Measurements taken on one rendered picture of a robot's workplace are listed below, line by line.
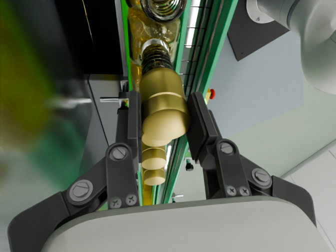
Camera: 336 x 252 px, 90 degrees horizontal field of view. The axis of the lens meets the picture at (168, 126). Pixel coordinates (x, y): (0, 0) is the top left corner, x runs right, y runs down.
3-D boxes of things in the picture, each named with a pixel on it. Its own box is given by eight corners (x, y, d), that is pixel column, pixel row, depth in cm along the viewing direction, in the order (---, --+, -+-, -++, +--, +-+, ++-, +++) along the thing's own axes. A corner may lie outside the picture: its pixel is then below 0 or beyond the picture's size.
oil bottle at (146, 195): (142, 191, 108) (143, 244, 90) (151, 190, 109) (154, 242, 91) (142, 194, 112) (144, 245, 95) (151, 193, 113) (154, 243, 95)
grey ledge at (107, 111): (93, 60, 49) (86, 84, 42) (125, 61, 50) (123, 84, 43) (125, 184, 121) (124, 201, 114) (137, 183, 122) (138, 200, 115)
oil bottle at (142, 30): (130, -26, 29) (125, 21, 15) (163, -21, 29) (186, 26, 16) (132, 13, 33) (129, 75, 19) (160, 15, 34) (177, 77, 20)
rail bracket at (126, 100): (102, 72, 42) (94, 110, 34) (130, 73, 43) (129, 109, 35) (105, 85, 45) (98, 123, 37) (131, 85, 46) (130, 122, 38)
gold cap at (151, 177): (148, 164, 31) (149, 187, 28) (138, 155, 28) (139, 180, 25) (166, 158, 30) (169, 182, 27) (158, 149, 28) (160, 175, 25)
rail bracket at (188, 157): (181, 137, 68) (187, 167, 59) (198, 136, 69) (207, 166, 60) (179, 142, 71) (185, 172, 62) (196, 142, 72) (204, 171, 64)
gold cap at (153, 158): (167, 131, 24) (171, 158, 21) (159, 145, 27) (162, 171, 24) (143, 128, 23) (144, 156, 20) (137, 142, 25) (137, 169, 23)
